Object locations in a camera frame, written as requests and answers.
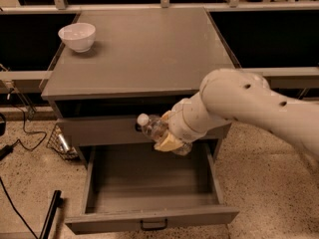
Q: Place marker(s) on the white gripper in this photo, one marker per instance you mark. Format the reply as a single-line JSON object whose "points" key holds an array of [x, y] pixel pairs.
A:
{"points": [[180, 123]]}

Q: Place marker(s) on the clear plastic water bottle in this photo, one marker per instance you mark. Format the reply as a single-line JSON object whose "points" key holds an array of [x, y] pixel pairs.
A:
{"points": [[152, 125]]}

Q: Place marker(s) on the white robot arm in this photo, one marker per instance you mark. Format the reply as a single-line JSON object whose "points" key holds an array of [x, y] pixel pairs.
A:
{"points": [[226, 95]]}

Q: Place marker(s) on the open grey middle drawer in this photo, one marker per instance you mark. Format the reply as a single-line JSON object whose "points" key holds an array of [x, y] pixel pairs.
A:
{"points": [[132, 187]]}

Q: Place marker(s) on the grey drawer cabinet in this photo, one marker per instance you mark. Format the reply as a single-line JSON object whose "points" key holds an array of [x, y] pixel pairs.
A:
{"points": [[142, 61]]}

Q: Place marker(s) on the grey upper drawer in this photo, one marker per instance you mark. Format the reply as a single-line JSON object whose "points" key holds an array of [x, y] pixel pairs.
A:
{"points": [[101, 130]]}

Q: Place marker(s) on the white ceramic bowl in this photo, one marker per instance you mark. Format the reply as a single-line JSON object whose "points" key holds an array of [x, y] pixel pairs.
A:
{"points": [[79, 37]]}

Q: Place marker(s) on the black left base leg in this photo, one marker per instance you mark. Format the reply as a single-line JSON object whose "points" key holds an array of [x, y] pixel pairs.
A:
{"points": [[56, 201]]}

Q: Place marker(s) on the wire mesh basket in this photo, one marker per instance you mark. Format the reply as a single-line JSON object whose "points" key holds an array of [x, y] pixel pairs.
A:
{"points": [[59, 145]]}

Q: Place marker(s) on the metal railing frame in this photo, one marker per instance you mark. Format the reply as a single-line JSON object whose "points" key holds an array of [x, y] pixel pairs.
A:
{"points": [[274, 39]]}

